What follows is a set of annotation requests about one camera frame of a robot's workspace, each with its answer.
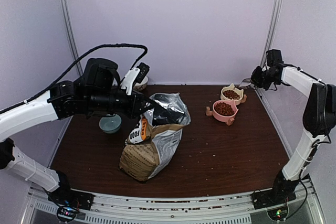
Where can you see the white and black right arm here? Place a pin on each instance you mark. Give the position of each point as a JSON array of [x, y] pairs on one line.
[[318, 118]]

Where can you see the light green ceramic bowl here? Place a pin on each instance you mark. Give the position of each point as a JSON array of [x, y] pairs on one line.
[[110, 124]]

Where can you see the cream cat-ear pet bowl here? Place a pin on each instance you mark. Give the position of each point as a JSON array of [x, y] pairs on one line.
[[237, 90]]

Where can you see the pink cat-ear pet bowl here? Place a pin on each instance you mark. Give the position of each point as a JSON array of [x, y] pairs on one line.
[[225, 111]]

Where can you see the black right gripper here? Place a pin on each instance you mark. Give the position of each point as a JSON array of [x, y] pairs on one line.
[[254, 78]]

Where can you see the aluminium front frame rail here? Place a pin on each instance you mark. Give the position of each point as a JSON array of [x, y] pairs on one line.
[[234, 208]]

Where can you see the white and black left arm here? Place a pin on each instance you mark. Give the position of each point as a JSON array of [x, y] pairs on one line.
[[98, 91]]

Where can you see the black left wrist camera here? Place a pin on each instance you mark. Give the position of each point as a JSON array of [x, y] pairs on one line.
[[134, 75]]

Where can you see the right aluminium corner post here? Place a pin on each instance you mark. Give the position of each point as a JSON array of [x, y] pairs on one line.
[[276, 9]]

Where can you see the brown dog food bag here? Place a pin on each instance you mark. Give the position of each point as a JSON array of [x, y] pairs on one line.
[[151, 145]]

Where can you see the brown kibble in pink bowl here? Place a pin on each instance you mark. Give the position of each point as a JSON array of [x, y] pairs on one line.
[[224, 109]]

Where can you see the brown kibble in cream bowl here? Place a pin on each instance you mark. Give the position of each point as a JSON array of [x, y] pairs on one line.
[[231, 94]]

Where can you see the silver metal food scoop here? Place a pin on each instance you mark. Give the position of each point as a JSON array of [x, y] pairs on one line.
[[246, 83]]

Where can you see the right arm base board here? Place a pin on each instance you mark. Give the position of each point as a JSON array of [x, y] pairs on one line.
[[278, 214]]

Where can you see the white patterned ceramic bowl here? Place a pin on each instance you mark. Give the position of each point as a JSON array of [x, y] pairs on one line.
[[142, 85]]

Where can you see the aluminium corner post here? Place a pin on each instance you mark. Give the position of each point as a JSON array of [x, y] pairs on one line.
[[276, 9], [69, 30]]

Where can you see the right aluminium table rail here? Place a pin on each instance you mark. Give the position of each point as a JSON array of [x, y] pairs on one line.
[[285, 108]]

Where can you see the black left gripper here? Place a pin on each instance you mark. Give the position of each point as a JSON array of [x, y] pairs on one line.
[[134, 108]]

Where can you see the left aluminium corner post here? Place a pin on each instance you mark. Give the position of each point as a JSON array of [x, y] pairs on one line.
[[69, 30]]

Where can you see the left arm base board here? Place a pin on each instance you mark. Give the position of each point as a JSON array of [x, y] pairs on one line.
[[66, 214]]

